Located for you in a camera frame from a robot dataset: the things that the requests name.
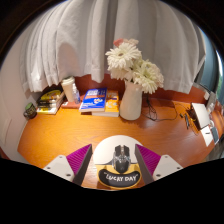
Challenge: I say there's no blue cover book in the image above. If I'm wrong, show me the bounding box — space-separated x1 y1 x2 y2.
78 87 108 114

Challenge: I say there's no round white yellow mouse pad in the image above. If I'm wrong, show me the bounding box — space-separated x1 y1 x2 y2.
92 134 144 191

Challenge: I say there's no dark mug with green inside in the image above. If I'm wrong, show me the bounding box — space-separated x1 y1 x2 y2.
23 102 38 120

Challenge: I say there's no black grey computer mouse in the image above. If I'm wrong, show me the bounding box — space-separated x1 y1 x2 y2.
111 144 132 175

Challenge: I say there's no yellow black cover book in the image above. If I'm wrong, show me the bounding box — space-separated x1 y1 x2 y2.
39 89 65 102

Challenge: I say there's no white flat device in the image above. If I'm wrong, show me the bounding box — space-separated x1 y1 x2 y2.
190 102 212 131

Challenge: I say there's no dark window pane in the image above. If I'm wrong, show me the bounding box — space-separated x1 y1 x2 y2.
198 29 224 105

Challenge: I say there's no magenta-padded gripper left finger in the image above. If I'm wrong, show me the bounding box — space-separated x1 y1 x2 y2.
43 143 94 187

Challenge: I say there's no cream tumbler with lid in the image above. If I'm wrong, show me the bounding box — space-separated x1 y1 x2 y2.
60 75 78 104

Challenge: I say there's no white pleated curtain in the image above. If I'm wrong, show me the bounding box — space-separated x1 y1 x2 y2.
19 0 208 96

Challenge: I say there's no yellow white book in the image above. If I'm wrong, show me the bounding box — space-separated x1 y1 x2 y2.
35 105 63 116

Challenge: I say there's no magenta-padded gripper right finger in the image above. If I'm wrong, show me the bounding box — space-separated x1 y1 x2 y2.
134 143 184 186

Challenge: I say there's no thin red book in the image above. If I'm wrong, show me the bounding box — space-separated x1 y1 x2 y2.
60 100 83 110

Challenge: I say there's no orange cover book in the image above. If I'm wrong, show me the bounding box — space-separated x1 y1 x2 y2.
91 89 120 118

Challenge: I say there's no white flower bouquet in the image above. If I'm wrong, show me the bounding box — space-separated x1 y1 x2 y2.
104 37 165 95

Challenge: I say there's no black cable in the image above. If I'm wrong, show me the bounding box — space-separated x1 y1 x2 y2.
142 94 180 122

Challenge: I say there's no white paper sheet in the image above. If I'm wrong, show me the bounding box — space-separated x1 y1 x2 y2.
199 125 215 148

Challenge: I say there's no white ceramic vase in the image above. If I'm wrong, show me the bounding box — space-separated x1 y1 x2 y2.
119 79 144 122

